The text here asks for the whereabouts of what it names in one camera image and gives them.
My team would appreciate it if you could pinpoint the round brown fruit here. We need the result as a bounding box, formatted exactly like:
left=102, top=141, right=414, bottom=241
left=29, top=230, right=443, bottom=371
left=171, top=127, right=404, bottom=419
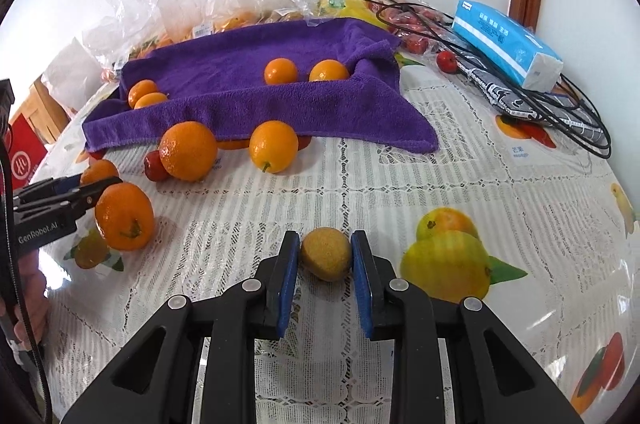
left=300, top=227, right=352, bottom=282

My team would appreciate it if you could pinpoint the red box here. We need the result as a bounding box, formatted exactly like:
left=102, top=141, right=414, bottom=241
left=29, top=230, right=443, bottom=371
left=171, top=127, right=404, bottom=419
left=7, top=113, right=51, bottom=189

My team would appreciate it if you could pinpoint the person's left hand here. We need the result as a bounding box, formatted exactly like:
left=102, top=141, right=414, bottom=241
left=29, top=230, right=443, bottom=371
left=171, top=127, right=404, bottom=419
left=12, top=249, right=51, bottom=350

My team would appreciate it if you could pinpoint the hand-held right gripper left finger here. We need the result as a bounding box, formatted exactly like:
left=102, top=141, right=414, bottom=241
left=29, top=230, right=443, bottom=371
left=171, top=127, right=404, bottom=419
left=60, top=231, right=301, bottom=424

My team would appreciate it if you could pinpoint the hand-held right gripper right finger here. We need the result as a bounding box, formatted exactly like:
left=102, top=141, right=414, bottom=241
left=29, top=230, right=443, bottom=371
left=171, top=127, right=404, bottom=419
left=350, top=231, right=586, bottom=424

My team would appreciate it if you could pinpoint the bag of red fruit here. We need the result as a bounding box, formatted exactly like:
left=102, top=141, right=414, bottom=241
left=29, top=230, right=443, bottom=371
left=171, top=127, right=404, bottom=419
left=367, top=0, right=453, bottom=54

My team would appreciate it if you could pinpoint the blue tissue pack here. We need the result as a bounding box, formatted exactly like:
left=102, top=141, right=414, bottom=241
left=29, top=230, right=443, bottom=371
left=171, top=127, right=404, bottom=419
left=451, top=0, right=565, bottom=93

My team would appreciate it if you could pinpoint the white plastic bag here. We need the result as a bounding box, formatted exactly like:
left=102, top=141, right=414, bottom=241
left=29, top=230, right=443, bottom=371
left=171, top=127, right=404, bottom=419
left=42, top=36, right=108, bottom=115

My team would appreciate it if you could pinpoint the clear bag of mandarins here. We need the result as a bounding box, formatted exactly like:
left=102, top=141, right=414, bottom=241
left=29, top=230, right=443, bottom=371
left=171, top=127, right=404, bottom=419
left=82, top=0, right=173, bottom=79

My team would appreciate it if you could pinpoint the grey checkered cloth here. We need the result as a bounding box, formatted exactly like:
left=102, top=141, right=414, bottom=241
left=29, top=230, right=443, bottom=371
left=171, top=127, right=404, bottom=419
left=457, top=54, right=608, bottom=145

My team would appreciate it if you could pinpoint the small red fruit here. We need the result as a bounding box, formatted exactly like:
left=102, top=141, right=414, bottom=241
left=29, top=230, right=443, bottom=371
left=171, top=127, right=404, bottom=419
left=436, top=50, right=460, bottom=74
left=144, top=150, right=170, bottom=182

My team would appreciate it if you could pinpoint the black cable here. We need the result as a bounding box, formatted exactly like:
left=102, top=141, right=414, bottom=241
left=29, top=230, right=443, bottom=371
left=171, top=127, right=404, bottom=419
left=352, top=0, right=613, bottom=159

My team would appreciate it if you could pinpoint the purple towel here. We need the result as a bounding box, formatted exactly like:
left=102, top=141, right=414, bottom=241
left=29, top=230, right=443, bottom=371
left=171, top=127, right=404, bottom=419
left=81, top=17, right=440, bottom=155

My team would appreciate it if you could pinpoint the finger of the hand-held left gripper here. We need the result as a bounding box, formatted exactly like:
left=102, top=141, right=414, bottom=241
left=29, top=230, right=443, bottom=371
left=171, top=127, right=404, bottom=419
left=30, top=177, right=124, bottom=219
left=14, top=175, right=85, bottom=207

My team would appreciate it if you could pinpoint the small oval orange kumquat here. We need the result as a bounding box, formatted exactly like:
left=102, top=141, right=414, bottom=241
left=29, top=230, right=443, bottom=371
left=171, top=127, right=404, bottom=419
left=134, top=92, right=169, bottom=109

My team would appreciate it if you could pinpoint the wooden chair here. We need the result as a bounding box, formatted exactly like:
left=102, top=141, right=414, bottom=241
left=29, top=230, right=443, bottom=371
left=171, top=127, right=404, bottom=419
left=25, top=76, right=71, bottom=139

